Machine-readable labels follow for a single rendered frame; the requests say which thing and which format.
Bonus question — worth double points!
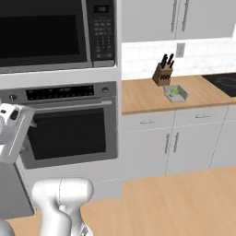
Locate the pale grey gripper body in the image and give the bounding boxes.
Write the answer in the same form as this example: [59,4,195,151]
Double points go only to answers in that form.
[0,105,36,164]

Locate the green vegetable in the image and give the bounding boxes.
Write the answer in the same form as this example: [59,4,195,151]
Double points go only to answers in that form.
[170,87,183,97]

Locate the grey vegetable container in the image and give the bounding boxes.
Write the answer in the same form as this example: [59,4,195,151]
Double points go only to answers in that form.
[162,84,190,103]

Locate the black glass oven door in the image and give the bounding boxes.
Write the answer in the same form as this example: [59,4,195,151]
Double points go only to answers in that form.
[18,97,119,171]

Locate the steel built-in oven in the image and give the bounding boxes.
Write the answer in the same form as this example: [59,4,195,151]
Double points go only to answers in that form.
[0,81,120,171]

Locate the white tall oven cabinet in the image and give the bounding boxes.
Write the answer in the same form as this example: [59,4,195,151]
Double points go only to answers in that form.
[0,0,124,204]

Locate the black microwave door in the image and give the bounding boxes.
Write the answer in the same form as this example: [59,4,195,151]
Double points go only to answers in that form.
[0,0,93,70]

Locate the black steel microwave oven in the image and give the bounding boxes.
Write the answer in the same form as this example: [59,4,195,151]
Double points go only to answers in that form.
[0,0,118,75]

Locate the white drawer front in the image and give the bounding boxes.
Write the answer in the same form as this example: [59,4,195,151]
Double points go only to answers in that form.
[173,105,230,127]
[121,111,176,134]

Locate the white base cupboard door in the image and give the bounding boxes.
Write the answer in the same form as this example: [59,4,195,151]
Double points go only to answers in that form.
[165,121,225,176]
[120,127,173,181]

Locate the wooden knife block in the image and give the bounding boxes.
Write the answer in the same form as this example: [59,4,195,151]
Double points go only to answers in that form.
[151,53,176,88]

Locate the white base cupboard run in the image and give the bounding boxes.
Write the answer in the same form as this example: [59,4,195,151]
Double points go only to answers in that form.
[209,104,236,169]

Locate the black hob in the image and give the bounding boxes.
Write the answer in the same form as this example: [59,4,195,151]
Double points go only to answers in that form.
[201,72,236,99]

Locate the steel oven door handle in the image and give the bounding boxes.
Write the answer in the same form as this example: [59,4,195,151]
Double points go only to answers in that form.
[28,100,113,114]

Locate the steel base cupboard handle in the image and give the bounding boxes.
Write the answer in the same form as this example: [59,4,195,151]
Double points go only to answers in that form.
[163,133,171,155]
[172,131,180,154]

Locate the white wall cupboard door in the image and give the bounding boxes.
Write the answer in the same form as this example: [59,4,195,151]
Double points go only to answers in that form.
[175,0,236,41]
[121,0,179,43]

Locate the grey wall socket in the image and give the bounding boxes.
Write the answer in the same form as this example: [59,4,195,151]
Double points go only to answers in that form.
[176,42,186,59]

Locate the steel wall cupboard handle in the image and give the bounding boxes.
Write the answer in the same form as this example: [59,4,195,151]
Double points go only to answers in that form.
[182,0,190,32]
[171,0,178,33]

